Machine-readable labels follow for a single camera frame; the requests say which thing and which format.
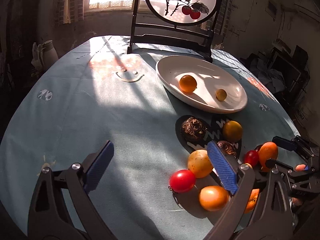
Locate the large mandarin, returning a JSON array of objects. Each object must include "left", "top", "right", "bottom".
[{"left": 244, "top": 189, "right": 260, "bottom": 214}]

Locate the large orange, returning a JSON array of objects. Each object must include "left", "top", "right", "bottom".
[{"left": 258, "top": 141, "right": 278, "bottom": 172}]

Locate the small yellow-green fruit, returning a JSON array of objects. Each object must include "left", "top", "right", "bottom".
[{"left": 215, "top": 89, "right": 227, "bottom": 101}]

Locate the orange small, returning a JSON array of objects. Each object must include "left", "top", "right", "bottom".
[{"left": 179, "top": 75, "right": 197, "bottom": 93}]

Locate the right hand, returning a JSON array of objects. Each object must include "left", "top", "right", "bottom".
[{"left": 291, "top": 164, "right": 308, "bottom": 207}]

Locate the red tomato back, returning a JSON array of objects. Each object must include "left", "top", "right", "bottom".
[{"left": 244, "top": 150, "right": 259, "bottom": 167}]

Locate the red tomato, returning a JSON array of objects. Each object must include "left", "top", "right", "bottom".
[
  {"left": 244, "top": 150, "right": 259, "bottom": 167},
  {"left": 169, "top": 170, "right": 196, "bottom": 193}
]

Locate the orange front left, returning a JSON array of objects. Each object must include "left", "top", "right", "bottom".
[{"left": 199, "top": 186, "right": 229, "bottom": 212}]

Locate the yellow-green round fruit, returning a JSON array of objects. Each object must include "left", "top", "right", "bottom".
[{"left": 222, "top": 121, "right": 243, "bottom": 143}]

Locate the dark wrinkled fruit front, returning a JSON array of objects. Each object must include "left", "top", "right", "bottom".
[{"left": 217, "top": 141, "right": 237, "bottom": 158}]

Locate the dark wrinkled fruit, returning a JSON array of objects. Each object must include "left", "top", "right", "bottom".
[
  {"left": 180, "top": 117, "right": 207, "bottom": 142},
  {"left": 217, "top": 141, "right": 237, "bottom": 158}
]

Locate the black patterned coaster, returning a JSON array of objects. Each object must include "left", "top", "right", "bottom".
[{"left": 175, "top": 114, "right": 242, "bottom": 158}]

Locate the yellow orange left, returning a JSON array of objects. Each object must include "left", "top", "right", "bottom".
[{"left": 187, "top": 150, "right": 213, "bottom": 178}]

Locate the red tomato far left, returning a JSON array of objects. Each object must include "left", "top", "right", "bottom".
[{"left": 169, "top": 170, "right": 196, "bottom": 193}]

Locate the dark wrinkled fruit back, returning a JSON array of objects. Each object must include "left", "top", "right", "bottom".
[{"left": 180, "top": 117, "right": 207, "bottom": 142}]

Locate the white oval plate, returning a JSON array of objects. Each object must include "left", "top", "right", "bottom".
[{"left": 156, "top": 55, "right": 248, "bottom": 114}]

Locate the light blue tablecloth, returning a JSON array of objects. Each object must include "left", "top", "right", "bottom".
[{"left": 0, "top": 35, "right": 301, "bottom": 240}]

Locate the white jug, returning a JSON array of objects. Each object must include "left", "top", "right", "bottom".
[{"left": 31, "top": 40, "right": 59, "bottom": 71}]

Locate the round painted screen stand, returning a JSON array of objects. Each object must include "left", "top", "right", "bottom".
[{"left": 127, "top": 0, "right": 222, "bottom": 62}]

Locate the left checkered curtain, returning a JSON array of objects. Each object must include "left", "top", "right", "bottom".
[{"left": 54, "top": 0, "right": 85, "bottom": 26}]

